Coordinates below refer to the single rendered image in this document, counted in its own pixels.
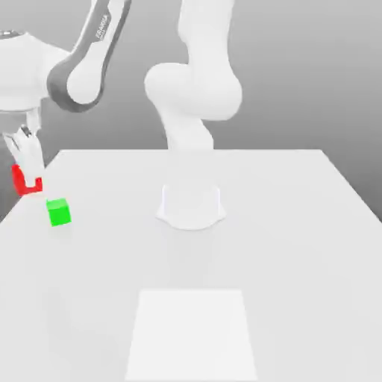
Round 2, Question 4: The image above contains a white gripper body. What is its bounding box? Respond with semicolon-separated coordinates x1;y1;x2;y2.
1;125;46;169

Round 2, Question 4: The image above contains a small green cube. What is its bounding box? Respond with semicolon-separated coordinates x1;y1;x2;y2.
46;197;73;228

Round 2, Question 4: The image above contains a small red cube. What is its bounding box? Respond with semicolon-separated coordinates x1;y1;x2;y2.
10;163;43;197

